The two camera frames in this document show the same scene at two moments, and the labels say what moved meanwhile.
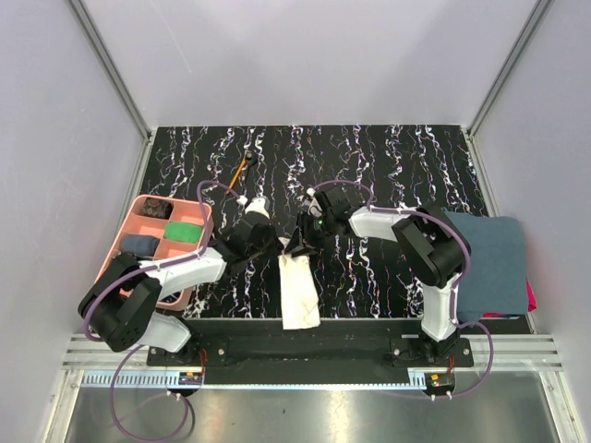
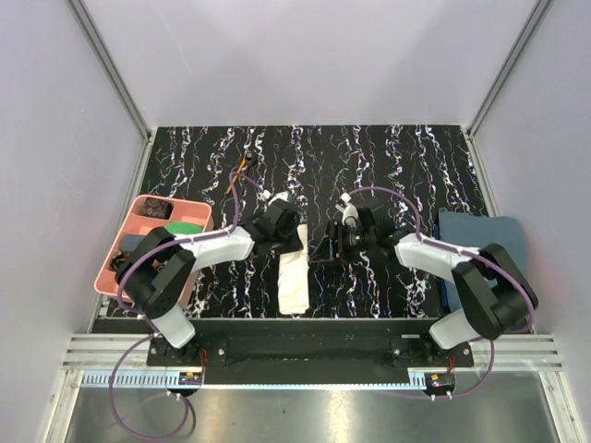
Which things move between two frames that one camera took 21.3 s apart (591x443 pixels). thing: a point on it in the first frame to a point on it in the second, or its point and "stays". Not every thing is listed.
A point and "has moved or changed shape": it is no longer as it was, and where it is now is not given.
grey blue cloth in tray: [141, 245] stays
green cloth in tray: [183, 232] stays
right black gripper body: [312, 231] to [350, 241]
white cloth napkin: [300, 304] has moved or changed shape
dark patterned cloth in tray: [158, 208] stays
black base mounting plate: [311, 351] stays
